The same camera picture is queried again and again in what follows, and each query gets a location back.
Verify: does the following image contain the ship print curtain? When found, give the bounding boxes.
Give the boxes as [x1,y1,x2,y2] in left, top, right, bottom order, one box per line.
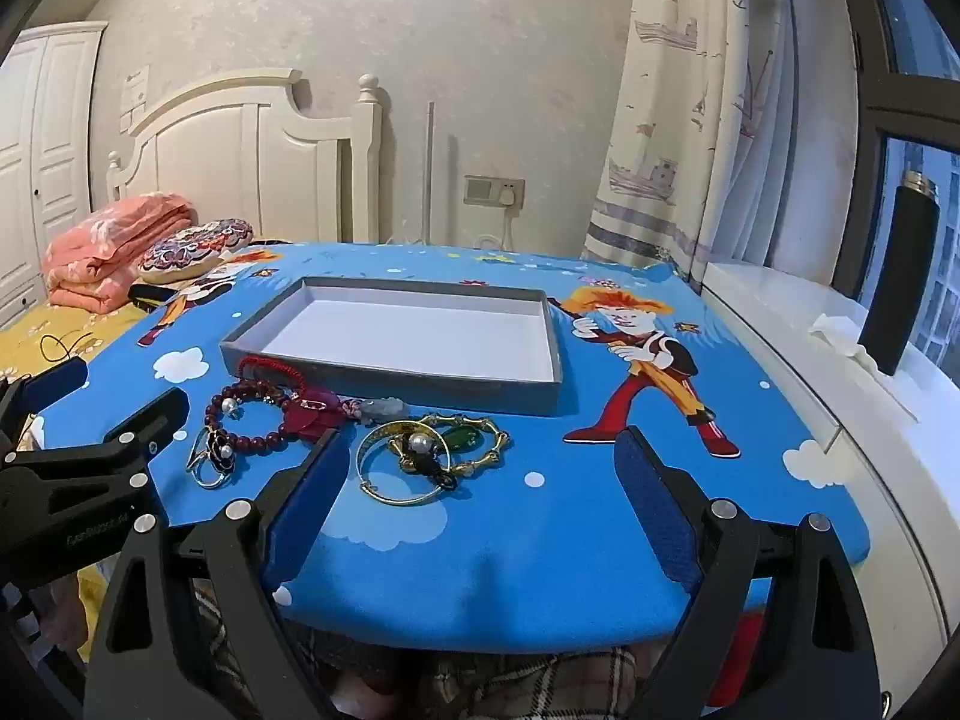
[581,0,860,293]

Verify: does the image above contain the white crumpled tissue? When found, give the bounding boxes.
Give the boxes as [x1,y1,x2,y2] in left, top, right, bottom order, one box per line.
[808,313,920,421]

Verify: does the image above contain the paper notice on wall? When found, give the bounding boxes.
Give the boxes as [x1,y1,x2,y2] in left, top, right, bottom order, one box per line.
[120,66,151,132]

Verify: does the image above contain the thin white pole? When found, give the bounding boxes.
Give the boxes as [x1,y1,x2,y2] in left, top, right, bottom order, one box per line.
[420,101,437,241]

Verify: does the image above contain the white charger cable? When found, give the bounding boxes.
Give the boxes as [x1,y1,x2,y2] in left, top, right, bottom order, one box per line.
[472,206,518,248]

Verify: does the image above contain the yellow floral bedsheet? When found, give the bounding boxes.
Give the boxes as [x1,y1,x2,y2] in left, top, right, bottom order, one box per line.
[0,292,143,421]

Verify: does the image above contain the dark window frame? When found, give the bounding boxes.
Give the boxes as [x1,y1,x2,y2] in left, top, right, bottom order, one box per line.
[829,0,960,308]

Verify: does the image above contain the gold crossed ring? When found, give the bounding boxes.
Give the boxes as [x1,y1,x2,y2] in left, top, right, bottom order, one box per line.
[185,426,235,491]

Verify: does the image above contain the white windowsill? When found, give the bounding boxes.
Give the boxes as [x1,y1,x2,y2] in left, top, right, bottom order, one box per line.
[701,259,960,691]

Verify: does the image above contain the blue cartoon printed cloth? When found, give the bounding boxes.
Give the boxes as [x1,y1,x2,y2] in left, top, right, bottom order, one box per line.
[34,242,875,653]

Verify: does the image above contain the pink folded quilt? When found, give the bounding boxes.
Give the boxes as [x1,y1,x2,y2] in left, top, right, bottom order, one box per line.
[41,193,196,314]

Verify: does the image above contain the grey jade pendant pink cord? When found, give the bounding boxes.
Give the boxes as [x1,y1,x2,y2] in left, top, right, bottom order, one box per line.
[341,394,412,421]

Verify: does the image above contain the grey shallow box tray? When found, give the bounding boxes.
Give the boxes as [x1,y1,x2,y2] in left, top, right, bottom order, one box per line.
[220,276,563,419]

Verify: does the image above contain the plain gold bangle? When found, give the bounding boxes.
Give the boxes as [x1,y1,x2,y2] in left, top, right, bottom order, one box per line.
[356,420,455,507]

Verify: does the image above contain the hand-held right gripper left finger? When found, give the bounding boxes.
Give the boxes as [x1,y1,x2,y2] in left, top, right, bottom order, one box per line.
[86,426,353,720]

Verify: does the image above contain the plaid trousers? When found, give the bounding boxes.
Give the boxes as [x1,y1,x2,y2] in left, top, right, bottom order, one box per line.
[191,577,676,720]

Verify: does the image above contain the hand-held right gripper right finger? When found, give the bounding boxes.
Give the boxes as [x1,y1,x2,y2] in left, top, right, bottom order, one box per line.
[611,424,882,720]

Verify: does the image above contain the black bottle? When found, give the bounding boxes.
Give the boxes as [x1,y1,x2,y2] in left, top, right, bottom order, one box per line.
[857,171,942,377]

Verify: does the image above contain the wall socket panel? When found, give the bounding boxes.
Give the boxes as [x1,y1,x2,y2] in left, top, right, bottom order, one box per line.
[463,175,526,207]

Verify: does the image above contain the black cable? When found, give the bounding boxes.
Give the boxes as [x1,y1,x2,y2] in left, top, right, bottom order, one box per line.
[41,334,95,362]

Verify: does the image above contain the round patterned cushion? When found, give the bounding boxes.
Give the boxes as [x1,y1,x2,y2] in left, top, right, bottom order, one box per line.
[139,217,256,286]

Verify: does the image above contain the gold bamboo-joint bangle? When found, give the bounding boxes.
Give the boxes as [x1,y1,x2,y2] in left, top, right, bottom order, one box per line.
[416,412,512,477]

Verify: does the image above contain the black brooch with pearl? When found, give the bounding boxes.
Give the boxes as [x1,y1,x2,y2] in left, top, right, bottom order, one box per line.
[397,431,462,492]

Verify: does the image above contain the dark red bead bracelet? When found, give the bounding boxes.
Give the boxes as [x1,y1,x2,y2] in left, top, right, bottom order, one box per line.
[204,380,301,458]

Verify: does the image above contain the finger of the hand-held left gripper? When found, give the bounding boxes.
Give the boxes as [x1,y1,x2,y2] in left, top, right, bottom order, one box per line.
[0,388,191,500]
[0,356,91,436]

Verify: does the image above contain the dark red rose brooch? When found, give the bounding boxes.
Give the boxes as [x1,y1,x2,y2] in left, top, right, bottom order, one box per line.
[281,386,338,440]

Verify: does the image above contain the white wardrobe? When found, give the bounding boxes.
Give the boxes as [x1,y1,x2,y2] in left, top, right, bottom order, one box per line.
[0,21,110,331]

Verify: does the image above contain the white bed headboard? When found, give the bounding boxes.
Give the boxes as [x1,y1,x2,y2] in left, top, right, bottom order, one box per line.
[105,67,383,245]

